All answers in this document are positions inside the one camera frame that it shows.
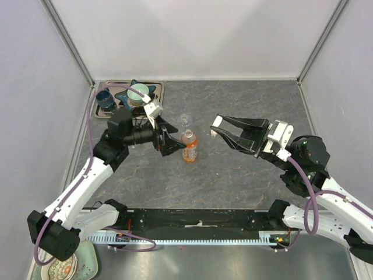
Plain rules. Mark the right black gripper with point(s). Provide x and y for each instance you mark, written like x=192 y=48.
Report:
x=251 y=138

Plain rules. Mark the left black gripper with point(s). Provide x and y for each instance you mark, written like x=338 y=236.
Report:
x=166 y=146

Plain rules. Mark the orange drink bottle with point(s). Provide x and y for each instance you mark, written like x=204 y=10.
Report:
x=189 y=153

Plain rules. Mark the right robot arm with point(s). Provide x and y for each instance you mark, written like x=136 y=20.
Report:
x=330 y=210

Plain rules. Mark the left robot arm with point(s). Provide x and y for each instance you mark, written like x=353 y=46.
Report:
x=59 y=229

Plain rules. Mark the small clear empty bottle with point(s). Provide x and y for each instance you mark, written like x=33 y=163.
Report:
x=185 y=120

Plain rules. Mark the white ribbed bottle cap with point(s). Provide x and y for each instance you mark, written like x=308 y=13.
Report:
x=213 y=133

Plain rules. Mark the pale green bowl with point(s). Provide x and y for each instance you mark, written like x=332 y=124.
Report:
x=133 y=97

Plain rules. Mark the blue star-shaped dish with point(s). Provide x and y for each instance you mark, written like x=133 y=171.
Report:
x=123 y=98

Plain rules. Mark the steel tray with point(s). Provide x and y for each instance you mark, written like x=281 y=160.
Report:
x=116 y=86

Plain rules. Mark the dark blue cup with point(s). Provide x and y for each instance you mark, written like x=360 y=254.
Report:
x=105 y=100

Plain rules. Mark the green square plate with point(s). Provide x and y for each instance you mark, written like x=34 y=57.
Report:
x=87 y=263

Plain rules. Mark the patterned ceramic bowl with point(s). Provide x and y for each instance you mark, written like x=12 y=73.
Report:
x=60 y=270

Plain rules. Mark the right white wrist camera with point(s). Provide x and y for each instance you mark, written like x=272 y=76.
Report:
x=276 y=139

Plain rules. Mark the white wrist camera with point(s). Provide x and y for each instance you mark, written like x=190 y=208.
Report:
x=152 y=108
x=276 y=139

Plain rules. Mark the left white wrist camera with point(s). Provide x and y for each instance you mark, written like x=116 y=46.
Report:
x=152 y=108

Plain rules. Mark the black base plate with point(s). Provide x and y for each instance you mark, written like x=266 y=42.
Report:
x=197 y=222

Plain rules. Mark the slotted cable duct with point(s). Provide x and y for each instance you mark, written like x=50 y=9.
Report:
x=259 y=239

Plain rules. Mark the right aluminium frame post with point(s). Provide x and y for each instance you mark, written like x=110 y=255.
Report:
x=336 y=14

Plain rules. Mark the aluminium frame post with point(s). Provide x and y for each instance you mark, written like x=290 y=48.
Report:
x=336 y=14
x=66 y=37

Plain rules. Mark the left aluminium frame post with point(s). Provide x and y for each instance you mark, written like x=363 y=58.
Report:
x=66 y=37

